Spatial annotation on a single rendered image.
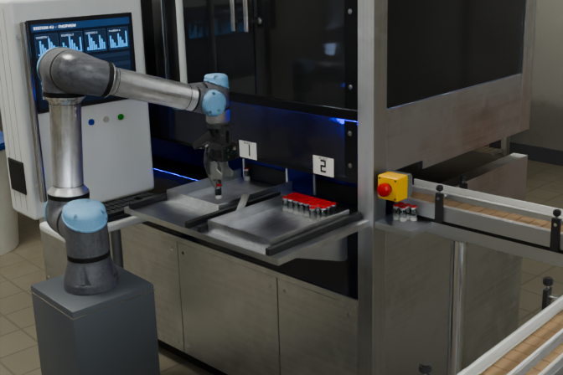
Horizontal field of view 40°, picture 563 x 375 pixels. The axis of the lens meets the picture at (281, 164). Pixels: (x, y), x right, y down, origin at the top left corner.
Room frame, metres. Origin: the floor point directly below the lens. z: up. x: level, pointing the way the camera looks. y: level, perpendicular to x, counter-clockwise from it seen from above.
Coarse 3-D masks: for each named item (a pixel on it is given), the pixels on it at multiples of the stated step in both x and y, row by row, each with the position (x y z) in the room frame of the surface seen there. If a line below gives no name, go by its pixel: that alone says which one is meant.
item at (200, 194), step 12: (240, 168) 2.70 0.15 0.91; (204, 180) 2.57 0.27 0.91; (216, 180) 2.61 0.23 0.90; (228, 180) 2.65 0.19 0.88; (240, 180) 2.66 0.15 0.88; (252, 180) 2.65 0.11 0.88; (168, 192) 2.45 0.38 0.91; (180, 192) 2.49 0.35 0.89; (192, 192) 2.53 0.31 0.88; (204, 192) 2.53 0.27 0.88; (228, 192) 2.52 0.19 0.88; (240, 192) 2.51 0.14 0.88; (252, 192) 2.51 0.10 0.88; (264, 192) 2.42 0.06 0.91; (192, 204) 2.37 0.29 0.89; (204, 204) 2.32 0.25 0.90; (216, 204) 2.28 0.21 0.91; (228, 204) 2.31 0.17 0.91
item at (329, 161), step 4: (312, 156) 2.35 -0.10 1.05; (316, 156) 2.34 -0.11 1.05; (316, 160) 2.34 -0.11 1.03; (324, 160) 2.31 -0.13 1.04; (328, 160) 2.30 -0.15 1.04; (332, 160) 2.29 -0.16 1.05; (316, 164) 2.34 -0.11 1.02; (320, 164) 2.33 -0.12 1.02; (328, 164) 2.30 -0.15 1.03; (332, 164) 2.29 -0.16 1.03; (316, 168) 2.34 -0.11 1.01; (320, 168) 2.33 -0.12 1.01; (324, 168) 2.31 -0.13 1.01; (328, 168) 2.30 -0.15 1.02; (332, 168) 2.29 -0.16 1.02; (316, 172) 2.34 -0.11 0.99; (320, 172) 2.33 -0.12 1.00; (324, 172) 2.31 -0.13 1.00; (328, 172) 2.30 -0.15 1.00; (332, 172) 2.29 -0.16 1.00; (328, 176) 2.30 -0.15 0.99; (332, 176) 2.29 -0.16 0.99
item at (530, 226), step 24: (432, 192) 2.19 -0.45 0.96; (456, 192) 2.21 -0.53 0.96; (432, 216) 2.16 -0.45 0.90; (456, 216) 2.11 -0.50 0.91; (480, 216) 2.05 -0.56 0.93; (504, 216) 2.06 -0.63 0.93; (528, 216) 1.98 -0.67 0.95; (552, 216) 1.94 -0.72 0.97; (480, 240) 2.05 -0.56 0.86; (504, 240) 2.00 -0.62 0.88; (528, 240) 1.95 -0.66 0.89; (552, 240) 1.90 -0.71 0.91; (552, 264) 1.90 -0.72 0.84
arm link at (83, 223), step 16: (64, 208) 1.97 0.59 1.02; (80, 208) 1.97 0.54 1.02; (96, 208) 1.97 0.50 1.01; (64, 224) 1.96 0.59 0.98; (80, 224) 1.93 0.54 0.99; (96, 224) 1.94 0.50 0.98; (80, 240) 1.93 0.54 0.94; (96, 240) 1.94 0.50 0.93; (80, 256) 1.93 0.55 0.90; (96, 256) 1.94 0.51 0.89
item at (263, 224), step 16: (240, 208) 2.23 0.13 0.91; (256, 208) 2.28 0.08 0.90; (272, 208) 2.32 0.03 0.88; (208, 224) 2.14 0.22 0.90; (224, 224) 2.09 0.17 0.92; (240, 224) 2.18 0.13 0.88; (256, 224) 2.18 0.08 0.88; (272, 224) 2.17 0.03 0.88; (288, 224) 2.17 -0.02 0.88; (304, 224) 2.16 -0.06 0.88; (320, 224) 2.11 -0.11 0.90; (240, 240) 2.04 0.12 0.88; (256, 240) 1.99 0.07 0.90; (272, 240) 1.96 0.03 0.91
